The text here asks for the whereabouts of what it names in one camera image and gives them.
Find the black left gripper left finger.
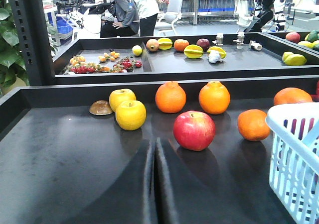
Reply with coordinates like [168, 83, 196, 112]
[64, 140, 153, 224]

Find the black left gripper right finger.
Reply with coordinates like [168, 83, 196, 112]
[154, 138, 256, 224]

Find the light blue plastic basket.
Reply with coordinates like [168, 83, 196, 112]
[266, 102, 319, 224]

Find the pink red apple far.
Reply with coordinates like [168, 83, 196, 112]
[173, 111, 216, 151]

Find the yellow pear lower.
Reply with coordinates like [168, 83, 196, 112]
[116, 100, 147, 131]

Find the black left front tray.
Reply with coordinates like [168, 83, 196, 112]
[0, 76, 319, 224]

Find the black tray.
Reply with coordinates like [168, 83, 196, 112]
[53, 33, 319, 85]
[0, 76, 319, 224]

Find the brown mushroom cap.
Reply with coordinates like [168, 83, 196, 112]
[89, 100, 113, 115]

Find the orange far left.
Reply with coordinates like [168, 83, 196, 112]
[155, 81, 186, 113]

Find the small orange tangerine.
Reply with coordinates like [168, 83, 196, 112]
[237, 109, 271, 141]

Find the orange with navel left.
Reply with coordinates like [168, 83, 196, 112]
[198, 81, 230, 114]

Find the white garlic bulb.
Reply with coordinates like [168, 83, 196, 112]
[208, 50, 222, 64]

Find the yellow starfruit front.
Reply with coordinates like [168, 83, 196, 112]
[183, 44, 204, 59]

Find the yellow starfruit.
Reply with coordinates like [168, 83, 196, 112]
[158, 37, 173, 50]
[206, 46, 226, 59]
[183, 44, 204, 59]

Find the yellow starfruit right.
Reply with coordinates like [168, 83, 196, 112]
[206, 46, 226, 59]

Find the orange middle back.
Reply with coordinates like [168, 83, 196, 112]
[274, 87, 313, 106]

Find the small yellow lemon divider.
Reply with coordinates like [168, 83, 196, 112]
[132, 45, 143, 56]

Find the orange persimmon fruit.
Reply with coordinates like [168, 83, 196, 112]
[173, 39, 189, 52]

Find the black back left tray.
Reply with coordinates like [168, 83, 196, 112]
[53, 33, 319, 85]

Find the yellow starfruit back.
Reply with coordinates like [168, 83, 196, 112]
[158, 37, 173, 50]

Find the pink pomegranate fruit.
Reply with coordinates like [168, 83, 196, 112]
[146, 38, 159, 52]

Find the dark purple round fruit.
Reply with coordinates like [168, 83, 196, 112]
[196, 38, 210, 52]

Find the green potted plant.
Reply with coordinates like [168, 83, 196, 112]
[0, 0, 28, 88]

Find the yellow lemon back tray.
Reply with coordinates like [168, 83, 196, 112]
[283, 54, 307, 66]

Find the grey office chair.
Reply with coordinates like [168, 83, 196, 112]
[155, 0, 182, 35]

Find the seated person grey jacket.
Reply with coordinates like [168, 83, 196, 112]
[100, 0, 139, 38]

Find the standing person white shirt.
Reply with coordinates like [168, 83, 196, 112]
[134, 0, 168, 37]

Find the black perforated upright post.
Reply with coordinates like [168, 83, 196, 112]
[9, 0, 55, 86]

